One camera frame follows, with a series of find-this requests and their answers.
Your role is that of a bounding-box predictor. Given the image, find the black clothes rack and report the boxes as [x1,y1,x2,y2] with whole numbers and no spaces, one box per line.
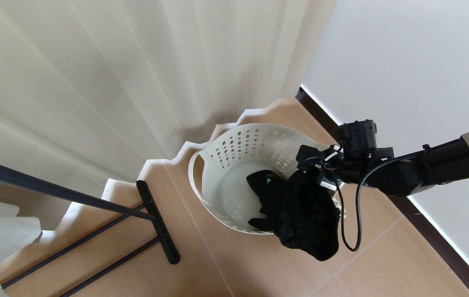
[0,153,181,297]

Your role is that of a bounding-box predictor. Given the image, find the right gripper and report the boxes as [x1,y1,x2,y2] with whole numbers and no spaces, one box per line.
[296,144,344,191]

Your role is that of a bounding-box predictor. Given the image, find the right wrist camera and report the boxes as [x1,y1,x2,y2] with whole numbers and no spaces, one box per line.
[337,120,395,161]

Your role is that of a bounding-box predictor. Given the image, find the black garment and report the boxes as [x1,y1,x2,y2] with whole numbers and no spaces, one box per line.
[246,167,341,262]

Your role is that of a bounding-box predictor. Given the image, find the white laundry basket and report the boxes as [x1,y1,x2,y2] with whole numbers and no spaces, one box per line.
[188,123,346,236]

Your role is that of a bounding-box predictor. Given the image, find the beige curtain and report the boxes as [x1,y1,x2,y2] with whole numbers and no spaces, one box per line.
[0,0,339,231]

